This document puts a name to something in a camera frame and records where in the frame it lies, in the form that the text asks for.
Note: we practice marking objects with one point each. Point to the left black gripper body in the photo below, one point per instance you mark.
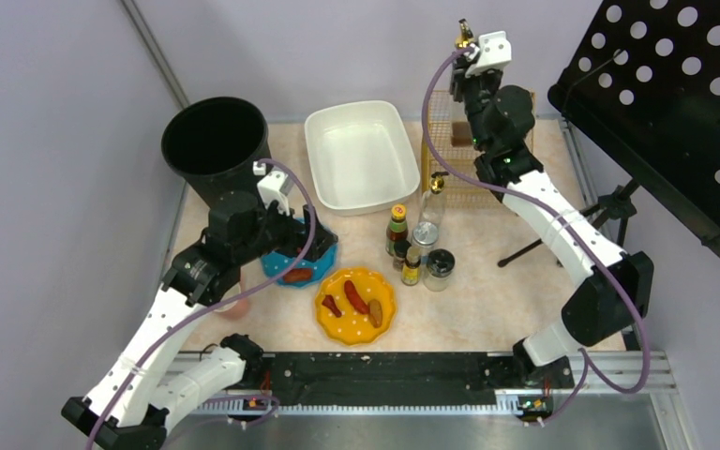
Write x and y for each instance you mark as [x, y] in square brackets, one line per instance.
[313, 242]

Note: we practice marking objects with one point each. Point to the glass bottle brown contents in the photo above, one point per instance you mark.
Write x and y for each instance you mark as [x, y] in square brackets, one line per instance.
[460, 130]

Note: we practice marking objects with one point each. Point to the small yellow label bottle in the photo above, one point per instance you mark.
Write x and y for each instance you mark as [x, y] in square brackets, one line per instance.
[410, 274]

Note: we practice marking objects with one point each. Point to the silver lid glass jar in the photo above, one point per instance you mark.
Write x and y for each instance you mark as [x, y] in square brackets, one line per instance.
[424, 237]

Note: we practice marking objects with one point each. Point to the glass oil bottle gold spout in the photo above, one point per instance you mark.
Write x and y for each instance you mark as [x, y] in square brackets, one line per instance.
[433, 201]

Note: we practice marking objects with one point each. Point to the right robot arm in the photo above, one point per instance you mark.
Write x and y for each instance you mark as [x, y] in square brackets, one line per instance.
[612, 286]

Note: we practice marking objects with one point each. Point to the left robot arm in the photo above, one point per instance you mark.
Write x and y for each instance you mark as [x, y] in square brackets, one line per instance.
[134, 406]

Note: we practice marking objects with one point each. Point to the blue polka dot plate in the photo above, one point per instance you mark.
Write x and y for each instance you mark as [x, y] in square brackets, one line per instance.
[274, 263]

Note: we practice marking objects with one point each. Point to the red meat piece on blue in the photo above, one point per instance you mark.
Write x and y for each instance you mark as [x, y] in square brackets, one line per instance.
[298, 275]

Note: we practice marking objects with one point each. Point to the red sausage on yellow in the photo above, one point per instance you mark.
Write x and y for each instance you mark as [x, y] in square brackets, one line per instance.
[354, 298]

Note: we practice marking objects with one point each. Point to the small red piece on yellow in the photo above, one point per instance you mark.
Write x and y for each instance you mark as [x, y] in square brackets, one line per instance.
[329, 303]

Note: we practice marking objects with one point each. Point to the small black cap spice jar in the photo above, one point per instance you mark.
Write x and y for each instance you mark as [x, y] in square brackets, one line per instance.
[400, 250]

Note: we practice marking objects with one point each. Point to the pink mug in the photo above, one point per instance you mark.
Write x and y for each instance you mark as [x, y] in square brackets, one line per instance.
[237, 309]

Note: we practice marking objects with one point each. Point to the brown piece on yellow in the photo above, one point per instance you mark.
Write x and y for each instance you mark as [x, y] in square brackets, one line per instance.
[375, 313]

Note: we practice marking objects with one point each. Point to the white rectangular basin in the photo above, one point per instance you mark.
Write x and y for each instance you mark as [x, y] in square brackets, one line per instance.
[361, 157]

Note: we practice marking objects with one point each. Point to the yellow polka dot plate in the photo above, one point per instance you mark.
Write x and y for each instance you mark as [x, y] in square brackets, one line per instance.
[352, 328]

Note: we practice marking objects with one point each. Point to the black round bin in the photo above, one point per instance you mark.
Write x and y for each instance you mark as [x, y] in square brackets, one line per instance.
[213, 144]

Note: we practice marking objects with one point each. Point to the black lid glass jar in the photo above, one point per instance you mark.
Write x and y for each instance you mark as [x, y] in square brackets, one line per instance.
[439, 268]

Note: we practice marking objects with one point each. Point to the black tripod stand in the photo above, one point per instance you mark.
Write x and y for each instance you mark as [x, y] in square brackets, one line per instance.
[616, 206]

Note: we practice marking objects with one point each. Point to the black perforated panel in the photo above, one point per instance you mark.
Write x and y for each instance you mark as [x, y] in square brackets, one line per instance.
[644, 86]

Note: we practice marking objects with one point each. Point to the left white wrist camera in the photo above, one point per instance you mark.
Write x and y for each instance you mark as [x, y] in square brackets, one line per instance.
[273, 187]

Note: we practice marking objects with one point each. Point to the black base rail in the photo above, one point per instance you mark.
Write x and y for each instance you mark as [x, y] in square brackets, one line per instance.
[388, 384]

